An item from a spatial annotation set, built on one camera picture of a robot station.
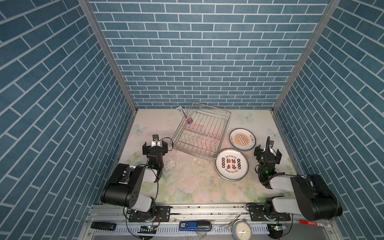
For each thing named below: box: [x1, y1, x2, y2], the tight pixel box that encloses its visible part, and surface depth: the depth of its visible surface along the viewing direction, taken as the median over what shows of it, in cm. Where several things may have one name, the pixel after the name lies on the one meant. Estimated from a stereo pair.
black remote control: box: [90, 221, 117, 231], surface depth 71 cm
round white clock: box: [232, 218, 252, 240], surface depth 68 cm
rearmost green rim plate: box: [214, 148, 249, 182], surface depth 89 cm
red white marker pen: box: [299, 219, 333, 228], surface depth 72 cm
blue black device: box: [179, 221, 213, 232], surface depth 69 cm
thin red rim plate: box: [229, 128, 256, 151], surface depth 101 cm
